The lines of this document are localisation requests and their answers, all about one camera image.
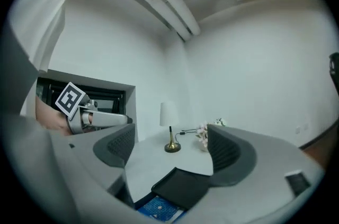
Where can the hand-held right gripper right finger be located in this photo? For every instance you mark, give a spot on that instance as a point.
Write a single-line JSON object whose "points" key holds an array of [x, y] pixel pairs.
{"points": [[259, 172]]}

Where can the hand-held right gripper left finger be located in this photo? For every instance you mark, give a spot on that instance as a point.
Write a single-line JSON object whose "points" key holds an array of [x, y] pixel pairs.
{"points": [[66, 164]]}

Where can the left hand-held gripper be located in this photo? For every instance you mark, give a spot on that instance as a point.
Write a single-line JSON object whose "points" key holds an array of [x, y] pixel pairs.
{"points": [[70, 99]]}

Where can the black storage box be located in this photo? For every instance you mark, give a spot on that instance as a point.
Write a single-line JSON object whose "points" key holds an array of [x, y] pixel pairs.
{"points": [[182, 187]]}

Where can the blue coffee packet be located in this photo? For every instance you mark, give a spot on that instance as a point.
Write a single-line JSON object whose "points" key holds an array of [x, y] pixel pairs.
{"points": [[159, 208]]}

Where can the person's left forearm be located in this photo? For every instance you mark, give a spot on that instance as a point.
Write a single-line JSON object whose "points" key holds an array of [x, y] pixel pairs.
{"points": [[49, 115]]}

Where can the white shade table lamp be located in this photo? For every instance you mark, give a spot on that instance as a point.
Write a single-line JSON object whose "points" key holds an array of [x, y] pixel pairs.
{"points": [[169, 114]]}

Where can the pink white flower bouquet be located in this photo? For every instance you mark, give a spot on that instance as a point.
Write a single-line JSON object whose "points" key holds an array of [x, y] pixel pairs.
{"points": [[202, 135]]}

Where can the white ceiling ducts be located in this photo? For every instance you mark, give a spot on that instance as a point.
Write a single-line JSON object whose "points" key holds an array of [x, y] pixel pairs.
{"points": [[172, 8]]}

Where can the person's white shirt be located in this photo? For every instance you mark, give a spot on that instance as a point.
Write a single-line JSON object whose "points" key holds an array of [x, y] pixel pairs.
{"points": [[39, 5]]}

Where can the white wall outlet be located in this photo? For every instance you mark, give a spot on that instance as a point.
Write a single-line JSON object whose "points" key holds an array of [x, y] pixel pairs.
{"points": [[302, 128]]}

